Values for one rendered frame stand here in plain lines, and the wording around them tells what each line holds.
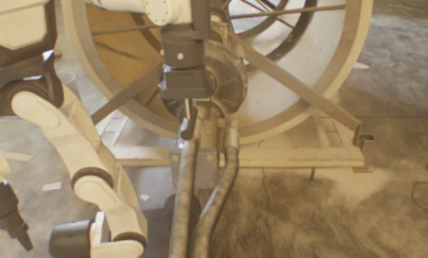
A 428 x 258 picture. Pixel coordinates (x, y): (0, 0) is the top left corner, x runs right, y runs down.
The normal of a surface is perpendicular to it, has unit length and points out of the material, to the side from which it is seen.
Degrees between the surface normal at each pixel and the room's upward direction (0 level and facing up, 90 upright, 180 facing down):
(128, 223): 90
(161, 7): 90
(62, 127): 90
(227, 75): 90
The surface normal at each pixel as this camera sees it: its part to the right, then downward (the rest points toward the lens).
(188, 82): -0.05, 0.52
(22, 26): 0.75, 0.31
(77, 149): 0.17, 0.51
